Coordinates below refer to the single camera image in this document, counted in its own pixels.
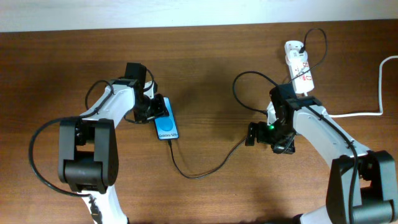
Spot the blue Samsung Galaxy smartphone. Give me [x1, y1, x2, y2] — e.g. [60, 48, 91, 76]
[155, 97, 179, 141]

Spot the white power strip cord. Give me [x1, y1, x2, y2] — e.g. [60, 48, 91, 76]
[303, 55, 398, 119]

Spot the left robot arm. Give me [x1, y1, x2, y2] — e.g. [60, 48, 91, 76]
[58, 78, 169, 223]

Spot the white power strip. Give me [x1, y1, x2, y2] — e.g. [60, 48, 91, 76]
[284, 40, 314, 95]

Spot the white USB charger plug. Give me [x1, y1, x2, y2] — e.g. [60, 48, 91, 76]
[285, 49, 308, 65]

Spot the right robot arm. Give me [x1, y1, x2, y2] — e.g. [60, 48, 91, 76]
[245, 84, 397, 223]

